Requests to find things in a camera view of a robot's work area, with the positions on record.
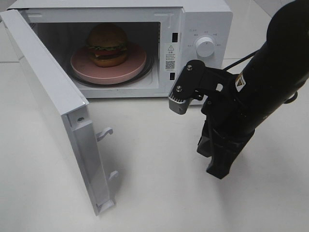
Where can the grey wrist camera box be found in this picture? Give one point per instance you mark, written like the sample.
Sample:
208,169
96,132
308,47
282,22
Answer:
185,89

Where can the pink round plate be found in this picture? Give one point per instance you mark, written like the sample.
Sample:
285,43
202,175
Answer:
135,52

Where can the glass microwave turntable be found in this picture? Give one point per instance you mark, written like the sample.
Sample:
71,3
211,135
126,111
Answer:
147,72

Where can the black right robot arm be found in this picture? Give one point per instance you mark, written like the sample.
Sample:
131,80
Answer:
272,77

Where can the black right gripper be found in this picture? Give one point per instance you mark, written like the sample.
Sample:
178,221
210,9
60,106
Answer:
230,123

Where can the toy hamburger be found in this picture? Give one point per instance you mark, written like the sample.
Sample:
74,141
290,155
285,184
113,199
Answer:
107,45

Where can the white microwave door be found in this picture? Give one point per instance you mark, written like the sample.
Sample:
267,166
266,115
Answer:
63,107

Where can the white microwave oven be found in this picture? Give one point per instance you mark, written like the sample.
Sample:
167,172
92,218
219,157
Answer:
172,32

